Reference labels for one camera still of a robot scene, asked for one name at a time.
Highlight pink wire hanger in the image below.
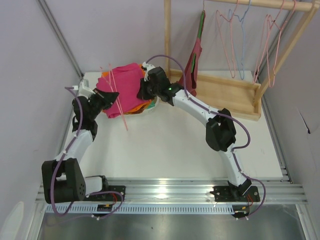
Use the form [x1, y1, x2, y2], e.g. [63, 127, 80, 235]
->
[99, 63, 130, 131]
[263, 0, 299, 88]
[215, 0, 239, 79]
[253, 0, 285, 87]

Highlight pink trousers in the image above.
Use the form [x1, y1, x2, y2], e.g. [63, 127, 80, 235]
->
[96, 62, 148, 120]

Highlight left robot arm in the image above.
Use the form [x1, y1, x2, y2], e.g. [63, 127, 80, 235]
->
[41, 88, 119, 204]

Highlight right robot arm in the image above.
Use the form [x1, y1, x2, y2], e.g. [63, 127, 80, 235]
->
[137, 63, 252, 202]

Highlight green plastic hanger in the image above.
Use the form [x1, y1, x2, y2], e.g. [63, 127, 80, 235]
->
[191, 9, 206, 76]

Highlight orange folded cloth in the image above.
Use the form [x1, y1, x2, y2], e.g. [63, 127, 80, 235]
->
[102, 64, 151, 115]

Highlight white laundry basket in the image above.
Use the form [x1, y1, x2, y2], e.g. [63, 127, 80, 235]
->
[124, 97, 160, 116]

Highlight maroon tank top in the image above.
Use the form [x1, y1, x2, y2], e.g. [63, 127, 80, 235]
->
[178, 37, 202, 97]

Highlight wooden clothes rack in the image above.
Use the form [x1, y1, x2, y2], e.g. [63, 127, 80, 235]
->
[163, 0, 320, 121]

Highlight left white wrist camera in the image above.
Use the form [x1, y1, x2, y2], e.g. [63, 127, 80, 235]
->
[71, 79, 95, 98]

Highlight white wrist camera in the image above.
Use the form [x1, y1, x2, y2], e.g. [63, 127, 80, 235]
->
[141, 61, 156, 82]
[71, 79, 95, 98]

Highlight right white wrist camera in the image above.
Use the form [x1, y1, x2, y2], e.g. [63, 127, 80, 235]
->
[141, 61, 156, 82]

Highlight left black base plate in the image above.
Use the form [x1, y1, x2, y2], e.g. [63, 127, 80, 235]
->
[100, 185, 126, 202]

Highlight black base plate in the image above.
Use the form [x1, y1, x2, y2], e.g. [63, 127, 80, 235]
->
[209, 185, 261, 203]
[100, 185, 126, 202]

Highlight blue wire hanger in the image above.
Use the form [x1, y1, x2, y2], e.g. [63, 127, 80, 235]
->
[227, 0, 251, 80]

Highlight white slotted cable duct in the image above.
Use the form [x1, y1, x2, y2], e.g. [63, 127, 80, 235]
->
[44, 204, 251, 216]

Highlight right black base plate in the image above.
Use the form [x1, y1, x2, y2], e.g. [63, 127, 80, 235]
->
[209, 185, 261, 203]

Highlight aluminium mounting rail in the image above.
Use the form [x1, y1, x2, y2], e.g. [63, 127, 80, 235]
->
[34, 177, 308, 205]

